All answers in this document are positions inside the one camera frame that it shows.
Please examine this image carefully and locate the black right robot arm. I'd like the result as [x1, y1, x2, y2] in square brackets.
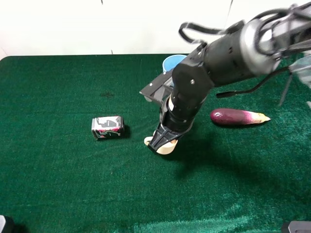
[141, 3, 311, 154]

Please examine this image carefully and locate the grey device bottom right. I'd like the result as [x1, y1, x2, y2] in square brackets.
[281, 221, 311, 233]

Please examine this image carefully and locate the black pink patterned box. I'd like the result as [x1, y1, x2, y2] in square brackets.
[91, 116, 124, 140]

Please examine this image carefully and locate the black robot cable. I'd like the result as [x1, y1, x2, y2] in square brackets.
[179, 4, 311, 107]

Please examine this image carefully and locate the purple eggplant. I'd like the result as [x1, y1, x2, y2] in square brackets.
[210, 108, 271, 125]

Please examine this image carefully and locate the light blue bowl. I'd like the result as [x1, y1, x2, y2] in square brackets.
[162, 54, 187, 73]

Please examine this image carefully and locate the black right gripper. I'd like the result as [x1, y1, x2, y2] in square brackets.
[147, 84, 207, 153]

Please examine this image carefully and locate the green velvet table cloth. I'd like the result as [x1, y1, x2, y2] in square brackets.
[0, 54, 311, 233]

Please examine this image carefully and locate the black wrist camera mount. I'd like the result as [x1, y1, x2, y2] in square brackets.
[139, 70, 174, 106]

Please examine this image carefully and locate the cream plastic cup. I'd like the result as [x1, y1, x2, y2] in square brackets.
[144, 136, 178, 155]

